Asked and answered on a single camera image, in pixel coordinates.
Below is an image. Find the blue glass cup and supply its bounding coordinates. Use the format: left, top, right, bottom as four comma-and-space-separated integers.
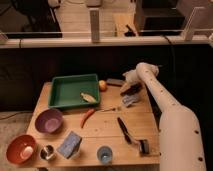
97, 146, 113, 164

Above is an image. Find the brown pine cone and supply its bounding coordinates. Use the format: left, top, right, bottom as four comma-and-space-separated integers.
121, 83, 143, 96

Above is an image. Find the green plastic tray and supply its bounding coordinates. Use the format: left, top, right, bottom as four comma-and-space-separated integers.
48, 74, 100, 109

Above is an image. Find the red chili pepper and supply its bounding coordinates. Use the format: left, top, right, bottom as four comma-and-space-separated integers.
80, 109, 95, 128

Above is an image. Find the orange peach fruit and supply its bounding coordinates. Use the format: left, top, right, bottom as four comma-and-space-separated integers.
99, 80, 107, 91

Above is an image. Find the blue sponge block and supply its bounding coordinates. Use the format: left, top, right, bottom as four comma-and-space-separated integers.
57, 131, 82, 159

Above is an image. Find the grey board eraser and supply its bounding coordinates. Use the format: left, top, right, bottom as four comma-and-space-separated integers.
106, 78, 124, 86

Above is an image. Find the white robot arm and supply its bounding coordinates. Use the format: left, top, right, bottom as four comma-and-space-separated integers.
123, 62, 207, 171

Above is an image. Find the red bowl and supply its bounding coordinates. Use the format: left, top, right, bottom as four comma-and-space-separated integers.
6, 134, 37, 165

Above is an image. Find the small metal cup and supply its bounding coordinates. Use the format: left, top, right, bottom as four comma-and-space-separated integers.
40, 145, 56, 161

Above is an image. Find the wooden table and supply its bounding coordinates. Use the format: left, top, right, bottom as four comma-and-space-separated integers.
26, 86, 159, 168

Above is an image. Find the black tool on shelf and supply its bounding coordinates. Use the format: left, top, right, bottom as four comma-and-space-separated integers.
124, 25, 136, 37

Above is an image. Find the metal fork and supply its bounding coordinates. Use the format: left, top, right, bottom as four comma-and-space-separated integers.
97, 106, 121, 112

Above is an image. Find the pale leaf-shaped object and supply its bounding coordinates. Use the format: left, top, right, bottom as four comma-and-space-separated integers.
80, 92, 97, 103

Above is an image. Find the purple bowl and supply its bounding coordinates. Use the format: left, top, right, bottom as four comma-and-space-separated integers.
35, 108, 63, 134

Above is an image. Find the white bracket right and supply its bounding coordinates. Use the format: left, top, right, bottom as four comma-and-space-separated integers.
182, 6, 205, 41

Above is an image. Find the black handled dish brush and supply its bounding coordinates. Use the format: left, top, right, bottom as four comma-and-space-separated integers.
117, 117, 150, 155

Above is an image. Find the blue grey crumpled cloth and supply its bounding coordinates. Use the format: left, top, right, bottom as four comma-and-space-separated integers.
122, 94, 140, 107

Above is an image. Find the white post left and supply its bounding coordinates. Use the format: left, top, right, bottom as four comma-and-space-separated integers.
89, 8, 100, 43

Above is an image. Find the white egg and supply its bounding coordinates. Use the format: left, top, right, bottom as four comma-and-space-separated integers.
20, 146, 33, 159

